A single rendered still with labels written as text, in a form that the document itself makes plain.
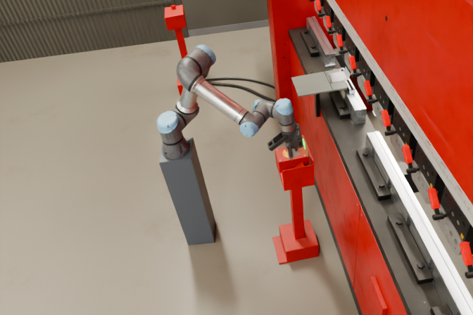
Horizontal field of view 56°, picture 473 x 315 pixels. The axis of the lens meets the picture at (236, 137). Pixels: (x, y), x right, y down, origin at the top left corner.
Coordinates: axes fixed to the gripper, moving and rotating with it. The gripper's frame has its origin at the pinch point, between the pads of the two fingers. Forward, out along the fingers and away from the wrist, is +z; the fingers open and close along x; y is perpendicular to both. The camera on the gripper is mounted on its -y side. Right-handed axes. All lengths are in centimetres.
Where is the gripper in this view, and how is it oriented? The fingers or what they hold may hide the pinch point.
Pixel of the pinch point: (289, 158)
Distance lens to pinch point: 223.5
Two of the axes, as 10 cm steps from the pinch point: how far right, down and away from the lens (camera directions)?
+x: -1.4, -6.4, 7.5
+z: 2.2, 7.2, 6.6
